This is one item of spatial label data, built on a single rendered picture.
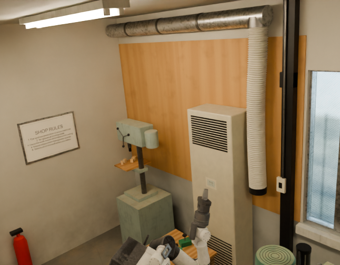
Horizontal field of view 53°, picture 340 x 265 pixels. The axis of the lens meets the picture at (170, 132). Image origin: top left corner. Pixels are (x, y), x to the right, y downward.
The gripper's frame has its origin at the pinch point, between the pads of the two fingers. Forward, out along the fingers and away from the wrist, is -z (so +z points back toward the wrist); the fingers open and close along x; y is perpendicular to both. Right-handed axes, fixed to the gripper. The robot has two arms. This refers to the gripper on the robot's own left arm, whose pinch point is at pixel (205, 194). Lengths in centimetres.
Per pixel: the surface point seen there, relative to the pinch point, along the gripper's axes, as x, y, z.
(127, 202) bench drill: -189, 17, 69
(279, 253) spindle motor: 48, -21, 12
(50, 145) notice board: -217, 108, 17
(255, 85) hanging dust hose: -68, -55, -72
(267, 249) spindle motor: 43.6, -17.7, 12.1
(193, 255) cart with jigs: -101, -37, 86
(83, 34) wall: -230, 86, -111
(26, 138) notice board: -203, 132, 10
